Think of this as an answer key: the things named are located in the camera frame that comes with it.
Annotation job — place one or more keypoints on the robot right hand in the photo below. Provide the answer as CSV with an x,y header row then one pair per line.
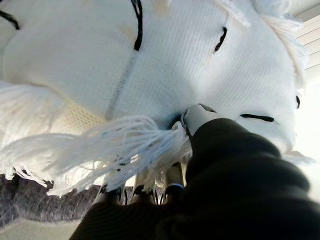
x,y
237,187

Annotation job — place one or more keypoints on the white fringed cushion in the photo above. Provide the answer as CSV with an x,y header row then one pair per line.
x,y
175,70

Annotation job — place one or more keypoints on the grey fabric armchair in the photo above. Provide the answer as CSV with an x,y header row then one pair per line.
x,y
37,202

